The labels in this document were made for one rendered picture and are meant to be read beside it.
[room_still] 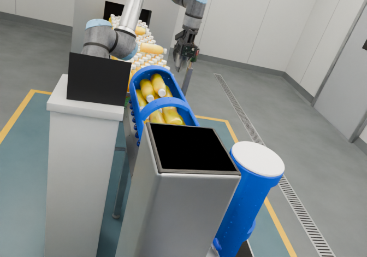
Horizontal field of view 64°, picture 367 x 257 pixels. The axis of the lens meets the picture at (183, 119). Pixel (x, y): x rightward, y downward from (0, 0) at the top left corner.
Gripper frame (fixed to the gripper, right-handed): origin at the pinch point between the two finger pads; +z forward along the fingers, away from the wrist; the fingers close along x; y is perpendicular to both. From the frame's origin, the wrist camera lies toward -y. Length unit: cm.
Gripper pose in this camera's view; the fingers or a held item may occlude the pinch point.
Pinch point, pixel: (178, 69)
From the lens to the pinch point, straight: 137.7
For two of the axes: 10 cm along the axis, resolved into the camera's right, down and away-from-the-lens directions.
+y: 2.4, 5.2, -8.2
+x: 9.4, 0.9, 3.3
